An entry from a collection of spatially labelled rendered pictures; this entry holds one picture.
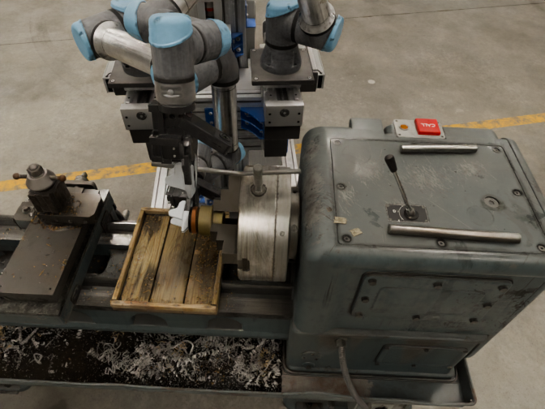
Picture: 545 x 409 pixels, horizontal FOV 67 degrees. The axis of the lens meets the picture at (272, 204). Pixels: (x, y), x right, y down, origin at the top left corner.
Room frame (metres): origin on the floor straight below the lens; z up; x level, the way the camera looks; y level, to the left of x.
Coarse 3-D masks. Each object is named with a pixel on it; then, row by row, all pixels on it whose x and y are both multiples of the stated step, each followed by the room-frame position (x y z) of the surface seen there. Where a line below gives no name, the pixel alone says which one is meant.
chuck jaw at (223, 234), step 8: (216, 224) 0.67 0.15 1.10; (224, 224) 0.67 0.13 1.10; (216, 232) 0.64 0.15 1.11; (224, 232) 0.64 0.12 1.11; (232, 232) 0.64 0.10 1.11; (216, 240) 0.64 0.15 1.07; (224, 240) 0.61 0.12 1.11; (232, 240) 0.61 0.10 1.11; (224, 248) 0.58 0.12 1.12; (232, 248) 0.59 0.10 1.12; (224, 256) 0.57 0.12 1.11; (232, 256) 0.57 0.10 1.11; (240, 264) 0.55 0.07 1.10; (248, 264) 0.55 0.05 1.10
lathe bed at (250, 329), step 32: (0, 224) 0.83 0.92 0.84; (128, 224) 0.84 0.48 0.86; (0, 256) 0.75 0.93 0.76; (96, 256) 0.77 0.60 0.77; (224, 288) 0.62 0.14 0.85; (256, 288) 0.62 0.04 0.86; (288, 288) 0.62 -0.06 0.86; (96, 320) 0.55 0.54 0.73; (128, 320) 0.55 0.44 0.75; (160, 320) 0.57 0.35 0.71; (192, 320) 0.55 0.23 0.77; (224, 320) 0.58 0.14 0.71; (256, 320) 0.55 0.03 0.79; (288, 320) 0.55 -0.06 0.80
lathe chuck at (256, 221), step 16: (272, 176) 0.73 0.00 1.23; (240, 192) 0.67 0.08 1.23; (272, 192) 0.67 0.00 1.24; (240, 208) 0.63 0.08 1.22; (256, 208) 0.63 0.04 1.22; (272, 208) 0.63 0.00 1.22; (240, 224) 0.60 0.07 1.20; (256, 224) 0.60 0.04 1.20; (272, 224) 0.60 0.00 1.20; (240, 240) 0.57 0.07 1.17; (256, 240) 0.57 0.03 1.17; (272, 240) 0.57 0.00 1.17; (240, 256) 0.55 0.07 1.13; (256, 256) 0.55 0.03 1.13; (272, 256) 0.55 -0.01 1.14; (240, 272) 0.54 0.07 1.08; (256, 272) 0.54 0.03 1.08; (272, 272) 0.54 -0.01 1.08
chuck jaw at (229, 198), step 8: (232, 176) 0.76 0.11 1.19; (240, 176) 0.77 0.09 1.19; (232, 184) 0.75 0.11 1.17; (240, 184) 0.75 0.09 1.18; (224, 192) 0.74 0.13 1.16; (232, 192) 0.74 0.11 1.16; (216, 200) 0.72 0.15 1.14; (224, 200) 0.72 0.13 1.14; (232, 200) 0.72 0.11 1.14; (216, 208) 0.71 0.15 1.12; (224, 208) 0.71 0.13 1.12; (232, 208) 0.71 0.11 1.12
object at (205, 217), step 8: (192, 208) 0.71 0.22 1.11; (200, 208) 0.71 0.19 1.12; (208, 208) 0.71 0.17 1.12; (192, 216) 0.69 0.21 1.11; (200, 216) 0.68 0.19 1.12; (208, 216) 0.69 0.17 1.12; (216, 216) 0.69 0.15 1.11; (224, 216) 0.72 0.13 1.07; (192, 224) 0.67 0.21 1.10; (200, 224) 0.67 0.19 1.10; (208, 224) 0.67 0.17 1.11; (192, 232) 0.66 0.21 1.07; (200, 232) 0.66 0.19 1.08; (208, 232) 0.66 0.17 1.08
